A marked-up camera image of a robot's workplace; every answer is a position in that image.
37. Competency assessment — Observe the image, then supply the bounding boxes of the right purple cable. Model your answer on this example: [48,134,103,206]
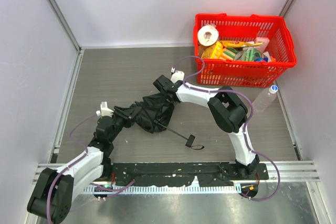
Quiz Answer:
[173,55,281,202]

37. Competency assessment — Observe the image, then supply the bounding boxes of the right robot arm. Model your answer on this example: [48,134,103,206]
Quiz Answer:
[153,75,259,178]

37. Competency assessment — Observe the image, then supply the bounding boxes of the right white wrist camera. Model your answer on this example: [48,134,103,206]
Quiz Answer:
[170,67,185,83]

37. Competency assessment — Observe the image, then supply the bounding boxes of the yellow green sponge pack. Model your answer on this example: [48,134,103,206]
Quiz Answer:
[201,41,238,60]

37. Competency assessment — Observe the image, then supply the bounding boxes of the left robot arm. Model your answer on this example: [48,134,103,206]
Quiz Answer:
[27,108,132,223]

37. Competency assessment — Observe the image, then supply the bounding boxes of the yellow snack package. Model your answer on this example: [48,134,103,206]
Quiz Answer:
[219,40,262,48]

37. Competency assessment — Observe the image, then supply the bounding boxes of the aluminium frame rail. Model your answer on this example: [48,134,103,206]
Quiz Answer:
[26,159,321,224]

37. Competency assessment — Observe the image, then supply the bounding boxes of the red plastic shopping basket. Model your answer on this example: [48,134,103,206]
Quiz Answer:
[193,14,297,87]

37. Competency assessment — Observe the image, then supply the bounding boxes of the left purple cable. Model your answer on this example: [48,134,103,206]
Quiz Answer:
[46,115,136,223]

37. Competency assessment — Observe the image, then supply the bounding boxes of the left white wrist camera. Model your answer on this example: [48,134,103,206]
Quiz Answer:
[96,101,114,117]

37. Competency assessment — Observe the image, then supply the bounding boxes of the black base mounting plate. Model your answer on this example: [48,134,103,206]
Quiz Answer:
[102,162,269,187]

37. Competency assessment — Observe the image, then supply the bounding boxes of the white box in basket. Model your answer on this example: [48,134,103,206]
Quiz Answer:
[254,37,270,52]

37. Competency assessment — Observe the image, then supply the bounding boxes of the purple cable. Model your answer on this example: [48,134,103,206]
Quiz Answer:
[173,55,281,202]
[46,115,136,223]

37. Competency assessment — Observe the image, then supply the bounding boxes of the clear plastic water bottle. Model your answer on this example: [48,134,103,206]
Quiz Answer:
[253,85,279,113]

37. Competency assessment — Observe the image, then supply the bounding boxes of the green striped package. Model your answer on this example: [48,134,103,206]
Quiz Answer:
[241,47,262,62]

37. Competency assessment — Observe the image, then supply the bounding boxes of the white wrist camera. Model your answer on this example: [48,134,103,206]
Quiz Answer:
[96,101,114,117]
[170,67,185,83]

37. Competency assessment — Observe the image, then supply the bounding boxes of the black folding umbrella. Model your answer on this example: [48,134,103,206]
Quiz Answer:
[114,93,205,151]

